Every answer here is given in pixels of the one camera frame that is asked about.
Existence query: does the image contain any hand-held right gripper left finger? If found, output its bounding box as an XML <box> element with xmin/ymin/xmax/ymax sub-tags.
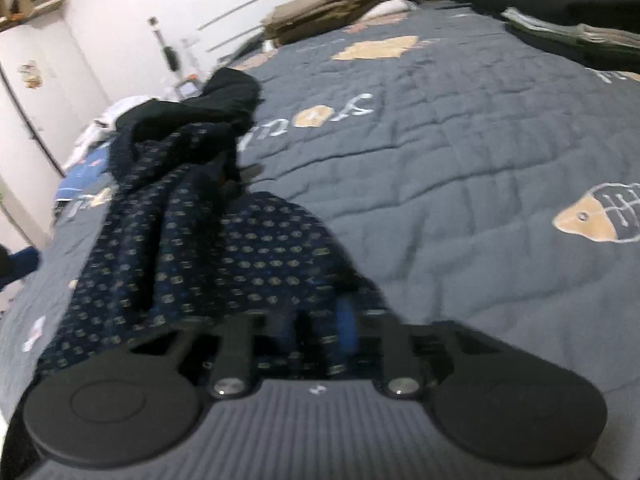
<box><xmin>126</xmin><ymin>309</ymin><xmax>302</xmax><ymax>402</ymax></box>

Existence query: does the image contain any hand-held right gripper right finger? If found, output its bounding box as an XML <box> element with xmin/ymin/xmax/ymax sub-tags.
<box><xmin>333</xmin><ymin>299</ymin><xmax>505</xmax><ymax>402</ymax></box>

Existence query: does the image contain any navy dotted sweater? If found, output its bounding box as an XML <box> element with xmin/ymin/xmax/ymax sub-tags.
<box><xmin>37</xmin><ymin>122</ymin><xmax>401</xmax><ymax>381</ymax></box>

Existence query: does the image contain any grey folded clothes stack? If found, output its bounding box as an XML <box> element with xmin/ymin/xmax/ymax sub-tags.
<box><xmin>502</xmin><ymin>7</ymin><xmax>640</xmax><ymax>73</ymax></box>

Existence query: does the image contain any grey quilted bedspread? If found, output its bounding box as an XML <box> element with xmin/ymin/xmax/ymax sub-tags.
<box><xmin>0</xmin><ymin>0</ymin><xmax>640</xmax><ymax>411</ymax></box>

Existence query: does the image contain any blue printed pillow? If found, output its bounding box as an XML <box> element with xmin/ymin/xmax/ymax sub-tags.
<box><xmin>52</xmin><ymin>152</ymin><xmax>118</xmax><ymax>211</ymax></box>

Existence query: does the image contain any white hooded garment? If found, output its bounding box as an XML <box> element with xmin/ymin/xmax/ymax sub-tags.
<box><xmin>62</xmin><ymin>97</ymin><xmax>151</xmax><ymax>171</ymax></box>

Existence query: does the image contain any brown folded blanket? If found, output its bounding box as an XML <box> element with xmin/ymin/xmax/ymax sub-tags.
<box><xmin>265</xmin><ymin>0</ymin><xmax>418</xmax><ymax>43</ymax></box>

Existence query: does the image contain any white wardrobe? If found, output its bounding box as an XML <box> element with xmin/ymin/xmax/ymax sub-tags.
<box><xmin>0</xmin><ymin>10</ymin><xmax>113</xmax><ymax>251</ymax></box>

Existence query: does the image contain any white headboard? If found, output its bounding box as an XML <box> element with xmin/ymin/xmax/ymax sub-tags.
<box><xmin>197</xmin><ymin>0</ymin><xmax>451</xmax><ymax>56</ymax></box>

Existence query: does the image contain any white pillow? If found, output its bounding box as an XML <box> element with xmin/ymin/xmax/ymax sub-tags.
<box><xmin>365</xmin><ymin>0</ymin><xmax>418</xmax><ymax>21</ymax></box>

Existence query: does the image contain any black folded garment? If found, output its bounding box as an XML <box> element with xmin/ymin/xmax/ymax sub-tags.
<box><xmin>495</xmin><ymin>0</ymin><xmax>640</xmax><ymax>31</ymax></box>

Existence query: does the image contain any rabbit wall sticker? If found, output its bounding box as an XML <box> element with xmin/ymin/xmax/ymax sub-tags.
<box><xmin>19</xmin><ymin>60</ymin><xmax>42</xmax><ymax>90</ymax></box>

